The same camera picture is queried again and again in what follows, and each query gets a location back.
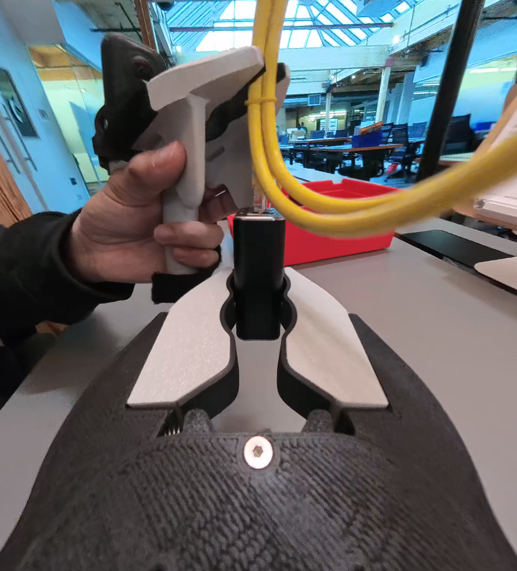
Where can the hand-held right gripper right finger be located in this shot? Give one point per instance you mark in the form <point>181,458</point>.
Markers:
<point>329,352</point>

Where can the black ethernet port adapter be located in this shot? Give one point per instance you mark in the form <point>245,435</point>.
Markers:
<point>258,267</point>

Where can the person's left hand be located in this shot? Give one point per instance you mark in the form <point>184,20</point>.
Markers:
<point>115,232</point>

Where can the person's left forearm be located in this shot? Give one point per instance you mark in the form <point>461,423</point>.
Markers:
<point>26,267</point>

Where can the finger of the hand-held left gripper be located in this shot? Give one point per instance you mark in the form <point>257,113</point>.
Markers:
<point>204,76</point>
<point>231,169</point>

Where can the black pole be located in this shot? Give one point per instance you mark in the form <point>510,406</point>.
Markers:
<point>450,89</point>

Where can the red plastic bin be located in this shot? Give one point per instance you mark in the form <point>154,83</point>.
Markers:
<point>329,250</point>

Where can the row of work tables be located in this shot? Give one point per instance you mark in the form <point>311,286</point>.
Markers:
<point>352,149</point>

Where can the dark framed door window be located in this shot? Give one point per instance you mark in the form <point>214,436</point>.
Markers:
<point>13,102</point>

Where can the black flat pad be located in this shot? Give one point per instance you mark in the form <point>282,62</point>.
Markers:
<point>450,247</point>

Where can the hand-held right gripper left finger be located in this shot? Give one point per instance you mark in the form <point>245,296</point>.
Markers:
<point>187,352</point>

